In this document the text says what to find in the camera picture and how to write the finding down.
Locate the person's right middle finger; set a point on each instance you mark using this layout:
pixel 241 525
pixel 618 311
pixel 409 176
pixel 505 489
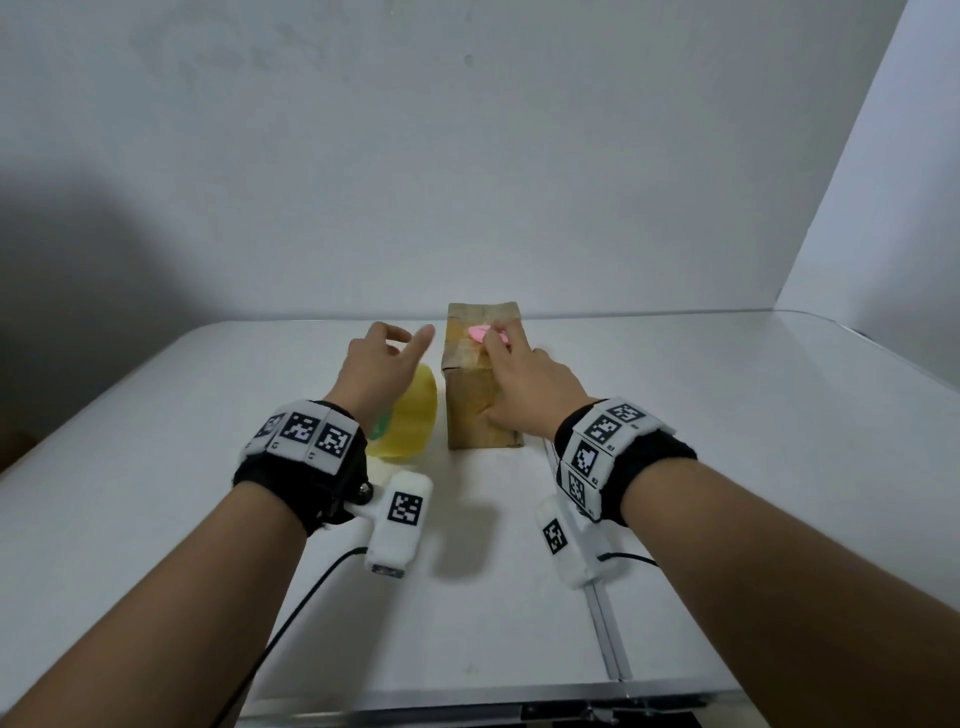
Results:
pixel 516 336

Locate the person's right thumb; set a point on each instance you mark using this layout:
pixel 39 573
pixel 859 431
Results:
pixel 501 417

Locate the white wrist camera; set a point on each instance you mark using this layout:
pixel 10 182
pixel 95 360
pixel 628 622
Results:
pixel 570 547
pixel 397 525

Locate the yellow tape roll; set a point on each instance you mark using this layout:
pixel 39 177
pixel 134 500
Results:
pixel 411 420

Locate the brown cardboard box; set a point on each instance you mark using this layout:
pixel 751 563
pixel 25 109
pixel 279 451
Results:
pixel 471 397

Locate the person's left hand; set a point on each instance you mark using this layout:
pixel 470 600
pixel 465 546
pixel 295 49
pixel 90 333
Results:
pixel 371 379

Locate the black marker wristband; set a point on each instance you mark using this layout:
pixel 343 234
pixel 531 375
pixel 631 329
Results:
pixel 611 457
pixel 307 465

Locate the person's right hand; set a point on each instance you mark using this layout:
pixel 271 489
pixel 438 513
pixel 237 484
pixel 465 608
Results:
pixel 536 397

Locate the person's right forearm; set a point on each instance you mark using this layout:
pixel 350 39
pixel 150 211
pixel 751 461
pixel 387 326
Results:
pixel 787 600

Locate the small pink cutter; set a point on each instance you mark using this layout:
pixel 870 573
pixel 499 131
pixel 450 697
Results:
pixel 478 333

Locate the person's left forearm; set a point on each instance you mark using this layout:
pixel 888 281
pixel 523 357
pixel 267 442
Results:
pixel 172 622

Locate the person's left thumb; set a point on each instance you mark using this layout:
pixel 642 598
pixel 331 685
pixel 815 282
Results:
pixel 417 351

